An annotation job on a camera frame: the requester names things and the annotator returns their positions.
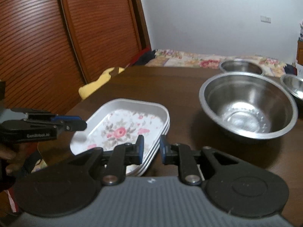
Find small steel bowl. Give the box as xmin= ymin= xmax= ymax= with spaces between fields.
xmin=280 ymin=73 xmax=303 ymax=103

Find large steel bowl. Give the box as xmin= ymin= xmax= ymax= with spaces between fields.
xmin=198 ymin=72 xmax=298 ymax=145

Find yellow cloth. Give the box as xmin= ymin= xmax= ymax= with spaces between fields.
xmin=79 ymin=66 xmax=125 ymax=99

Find medium steel bowl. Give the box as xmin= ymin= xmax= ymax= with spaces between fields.
xmin=219 ymin=59 xmax=266 ymax=76

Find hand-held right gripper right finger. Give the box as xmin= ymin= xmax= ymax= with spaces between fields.
xmin=159 ymin=135 xmax=239 ymax=186

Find wooden louvered wardrobe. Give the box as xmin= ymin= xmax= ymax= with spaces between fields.
xmin=0 ymin=0 xmax=152 ymax=133

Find dark blue bedding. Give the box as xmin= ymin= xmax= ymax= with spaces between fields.
xmin=131 ymin=47 xmax=157 ymax=66

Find wooden cabinet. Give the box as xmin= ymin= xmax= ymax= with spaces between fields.
xmin=296 ymin=40 xmax=303 ymax=65

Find floral blanket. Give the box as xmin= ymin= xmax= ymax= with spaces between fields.
xmin=144 ymin=49 xmax=295 ymax=77

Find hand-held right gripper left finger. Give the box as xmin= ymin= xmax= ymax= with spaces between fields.
xmin=67 ymin=135 xmax=145 ymax=187

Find person's left hand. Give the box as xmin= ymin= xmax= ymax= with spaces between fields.
xmin=0 ymin=144 xmax=19 ymax=173

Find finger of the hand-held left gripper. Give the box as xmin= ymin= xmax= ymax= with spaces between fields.
xmin=22 ymin=119 xmax=87 ymax=133
xmin=11 ymin=108 xmax=81 ymax=123

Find white floral square plate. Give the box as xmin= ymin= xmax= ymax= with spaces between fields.
xmin=128 ymin=122 xmax=171 ymax=171
xmin=126 ymin=128 xmax=170 ymax=177
xmin=70 ymin=98 xmax=170 ymax=158

